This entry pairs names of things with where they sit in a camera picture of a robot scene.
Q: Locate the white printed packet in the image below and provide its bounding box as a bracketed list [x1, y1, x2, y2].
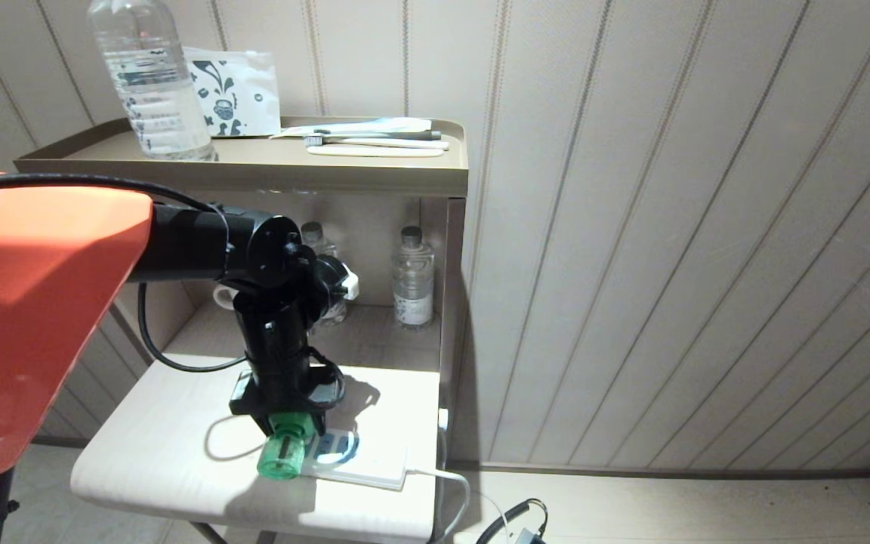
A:
[182, 47, 282, 139]

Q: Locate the white toothbrush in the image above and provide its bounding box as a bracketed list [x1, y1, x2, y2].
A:
[306, 141, 451, 158]

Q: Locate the white power cable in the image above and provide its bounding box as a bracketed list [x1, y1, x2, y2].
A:
[405, 467, 474, 544]

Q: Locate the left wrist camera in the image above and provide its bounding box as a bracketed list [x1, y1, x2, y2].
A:
[316, 255, 361, 303]

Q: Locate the black floor cable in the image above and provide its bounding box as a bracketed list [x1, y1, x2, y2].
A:
[476, 498, 549, 544]

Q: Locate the white power strip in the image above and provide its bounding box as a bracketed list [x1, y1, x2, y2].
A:
[301, 428, 410, 491]

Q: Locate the brown bedside cabinet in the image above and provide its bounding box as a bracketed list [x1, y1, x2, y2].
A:
[14, 116, 470, 544]

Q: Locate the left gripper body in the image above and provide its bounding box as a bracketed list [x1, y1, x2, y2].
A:
[229, 295, 347, 437]

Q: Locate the grey toothbrush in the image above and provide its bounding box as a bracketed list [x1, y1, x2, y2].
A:
[302, 129, 443, 147]

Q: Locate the large clear water bottle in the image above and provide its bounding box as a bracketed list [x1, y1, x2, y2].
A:
[87, 0, 218, 162]

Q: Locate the small clear water bottle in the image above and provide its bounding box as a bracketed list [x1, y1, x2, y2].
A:
[300, 221, 350, 326]
[392, 225, 436, 330]

